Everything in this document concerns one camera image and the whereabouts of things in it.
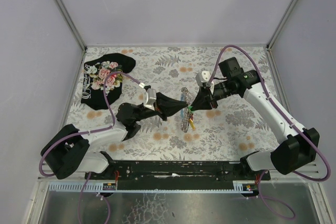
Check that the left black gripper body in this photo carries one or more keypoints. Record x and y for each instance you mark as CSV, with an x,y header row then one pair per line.
x,y
158,102

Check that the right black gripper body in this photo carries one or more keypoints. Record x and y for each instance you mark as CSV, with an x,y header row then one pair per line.
x,y
210,98

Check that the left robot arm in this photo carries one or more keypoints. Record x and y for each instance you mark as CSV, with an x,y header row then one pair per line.
x,y
72,150

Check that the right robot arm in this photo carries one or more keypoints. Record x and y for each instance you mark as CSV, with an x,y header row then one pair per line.
x,y
296,143

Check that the black floral cloth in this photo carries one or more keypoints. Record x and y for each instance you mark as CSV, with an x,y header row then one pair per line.
x,y
97,83

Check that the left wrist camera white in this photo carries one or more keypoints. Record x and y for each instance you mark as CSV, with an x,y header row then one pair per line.
x,y
150,96

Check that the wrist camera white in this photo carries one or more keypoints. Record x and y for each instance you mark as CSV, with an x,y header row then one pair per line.
x,y
203,79
150,96

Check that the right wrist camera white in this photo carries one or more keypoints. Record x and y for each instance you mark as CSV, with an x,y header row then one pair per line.
x,y
203,79

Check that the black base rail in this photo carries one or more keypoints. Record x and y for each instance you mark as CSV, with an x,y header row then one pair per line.
x,y
176,174

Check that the white cable duct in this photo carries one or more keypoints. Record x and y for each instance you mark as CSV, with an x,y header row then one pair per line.
x,y
100,187

